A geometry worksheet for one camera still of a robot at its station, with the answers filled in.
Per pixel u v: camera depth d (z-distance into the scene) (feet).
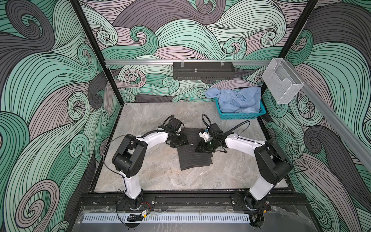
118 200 2.40
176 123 2.48
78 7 2.35
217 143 2.29
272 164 1.51
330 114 1.99
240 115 3.40
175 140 2.60
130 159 1.57
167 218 2.29
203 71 3.14
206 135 2.81
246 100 3.64
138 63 6.53
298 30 2.59
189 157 2.74
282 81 2.57
